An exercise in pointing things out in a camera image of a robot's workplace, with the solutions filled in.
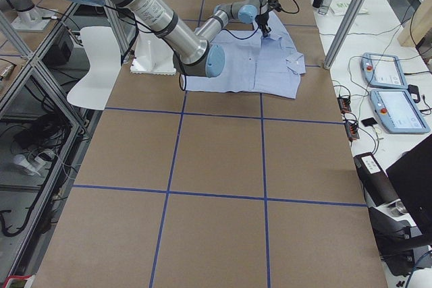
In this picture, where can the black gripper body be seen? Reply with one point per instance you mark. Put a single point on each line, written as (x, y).
(262, 20)

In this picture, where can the blue striped button shirt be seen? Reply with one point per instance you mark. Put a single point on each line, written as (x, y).
(253, 63)

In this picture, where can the orange circuit board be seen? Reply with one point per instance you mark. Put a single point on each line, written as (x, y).
(351, 127)
(344, 104)

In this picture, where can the upper teach pendant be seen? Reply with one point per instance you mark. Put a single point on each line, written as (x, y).
(383, 71)

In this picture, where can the teach pendant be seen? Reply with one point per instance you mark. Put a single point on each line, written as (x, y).
(397, 112)
(383, 71)

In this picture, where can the lower teach pendant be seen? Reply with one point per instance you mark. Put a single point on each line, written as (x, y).
(397, 112)

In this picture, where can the white plastic chair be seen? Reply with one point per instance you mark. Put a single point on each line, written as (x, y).
(102, 50)

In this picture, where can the black device with label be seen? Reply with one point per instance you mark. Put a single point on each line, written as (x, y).
(376, 185)

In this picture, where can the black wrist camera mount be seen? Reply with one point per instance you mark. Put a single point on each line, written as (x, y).
(274, 5)

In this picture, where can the grey aluminium frame post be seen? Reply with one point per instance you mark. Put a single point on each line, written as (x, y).
(342, 32)

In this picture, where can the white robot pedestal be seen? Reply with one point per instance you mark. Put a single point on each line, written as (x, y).
(152, 56)

